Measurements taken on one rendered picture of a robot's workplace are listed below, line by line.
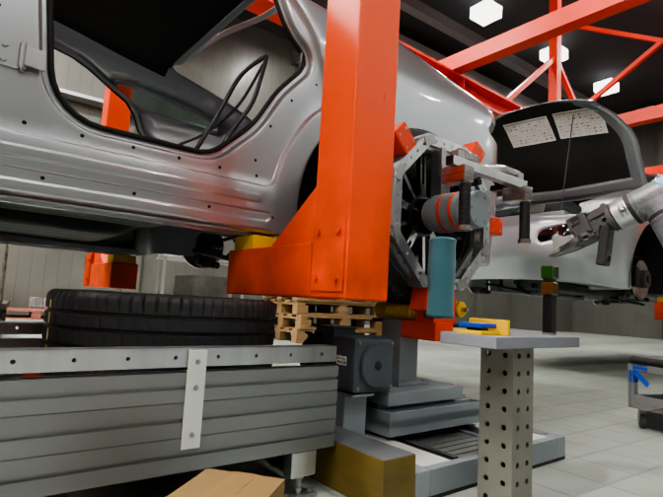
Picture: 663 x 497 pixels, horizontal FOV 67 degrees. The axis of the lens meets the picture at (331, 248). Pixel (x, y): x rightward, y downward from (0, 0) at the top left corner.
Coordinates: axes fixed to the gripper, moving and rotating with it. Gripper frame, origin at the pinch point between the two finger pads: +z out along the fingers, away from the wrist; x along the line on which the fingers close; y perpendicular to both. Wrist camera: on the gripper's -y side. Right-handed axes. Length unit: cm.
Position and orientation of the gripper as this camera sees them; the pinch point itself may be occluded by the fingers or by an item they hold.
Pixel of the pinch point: (553, 255)
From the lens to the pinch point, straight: 167.1
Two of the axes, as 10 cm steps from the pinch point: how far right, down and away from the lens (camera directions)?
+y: -2.4, -8.8, 4.1
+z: -6.5, 4.6, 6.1
